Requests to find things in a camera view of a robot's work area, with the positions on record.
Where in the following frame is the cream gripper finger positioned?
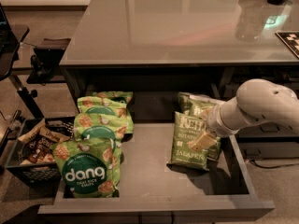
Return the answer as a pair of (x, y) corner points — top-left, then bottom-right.
(187, 140), (206, 152)

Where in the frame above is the green jalapeno chip bag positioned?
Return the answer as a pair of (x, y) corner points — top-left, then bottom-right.
(189, 95), (221, 160)
(178, 92), (191, 115)
(169, 112), (208, 171)

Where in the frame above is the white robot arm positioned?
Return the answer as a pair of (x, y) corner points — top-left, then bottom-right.
(188, 78), (299, 152)

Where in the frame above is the open grey drawer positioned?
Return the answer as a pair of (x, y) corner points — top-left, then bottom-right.
(38, 91), (274, 223)

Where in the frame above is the dang rice chips bag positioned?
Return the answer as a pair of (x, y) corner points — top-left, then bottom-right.
(51, 138), (120, 198)
(74, 113), (127, 142)
(77, 96), (134, 133)
(93, 91), (133, 104)

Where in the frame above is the rear dang rice chips bag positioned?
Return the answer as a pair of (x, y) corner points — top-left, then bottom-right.
(93, 91), (133, 104)

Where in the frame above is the front dang rice chips bag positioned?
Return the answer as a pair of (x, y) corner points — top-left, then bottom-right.
(51, 138), (120, 198)

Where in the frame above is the brown snack bag in crate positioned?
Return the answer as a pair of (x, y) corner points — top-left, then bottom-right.
(18, 119), (70, 144)

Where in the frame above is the dark snack bag in crate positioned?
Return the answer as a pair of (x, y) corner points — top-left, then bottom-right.
(21, 136), (54, 165)

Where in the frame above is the closed lower drawers right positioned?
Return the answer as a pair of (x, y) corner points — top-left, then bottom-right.
(222, 66), (299, 160)

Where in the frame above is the black white fiducial tag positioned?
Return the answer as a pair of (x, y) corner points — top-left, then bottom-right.
(276, 31), (299, 59)

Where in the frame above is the black plastic crate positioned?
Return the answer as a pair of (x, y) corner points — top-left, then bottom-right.
(5, 117), (74, 187)

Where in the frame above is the black stool stand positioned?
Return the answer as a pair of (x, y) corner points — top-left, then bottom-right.
(0, 3), (45, 161)

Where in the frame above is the black cable on floor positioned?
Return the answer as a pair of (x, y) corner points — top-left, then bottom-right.
(249, 158), (299, 170)

